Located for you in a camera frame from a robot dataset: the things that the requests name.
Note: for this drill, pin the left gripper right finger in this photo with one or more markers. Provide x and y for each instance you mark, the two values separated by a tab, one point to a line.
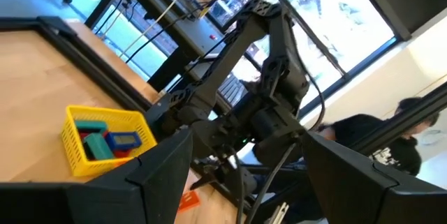
366	196

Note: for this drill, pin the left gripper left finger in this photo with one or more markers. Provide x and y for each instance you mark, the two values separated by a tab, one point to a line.
87	203

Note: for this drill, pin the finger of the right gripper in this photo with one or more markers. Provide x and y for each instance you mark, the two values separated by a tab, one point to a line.
209	182

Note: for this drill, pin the teal wall charger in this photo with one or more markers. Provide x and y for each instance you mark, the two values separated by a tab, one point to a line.
91	126
98	146

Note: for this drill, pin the small red digital timer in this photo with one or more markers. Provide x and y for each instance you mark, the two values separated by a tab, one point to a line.
122	153

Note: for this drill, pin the blue digital timer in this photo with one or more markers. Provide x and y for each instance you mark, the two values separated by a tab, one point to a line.
123	141

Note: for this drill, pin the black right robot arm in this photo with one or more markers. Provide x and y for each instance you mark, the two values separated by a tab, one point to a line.
227	63

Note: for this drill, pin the orange plastic basket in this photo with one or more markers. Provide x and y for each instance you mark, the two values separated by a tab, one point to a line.
189	201

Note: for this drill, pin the yellow plastic basket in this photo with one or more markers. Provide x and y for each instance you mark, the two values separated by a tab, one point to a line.
75	154

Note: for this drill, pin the person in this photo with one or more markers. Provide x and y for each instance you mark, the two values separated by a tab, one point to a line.
352	126

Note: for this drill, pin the black laptop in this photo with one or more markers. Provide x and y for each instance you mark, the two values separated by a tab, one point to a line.
232	89

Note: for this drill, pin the black aluminium table frame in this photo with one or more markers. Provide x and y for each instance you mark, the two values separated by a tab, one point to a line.
87	67

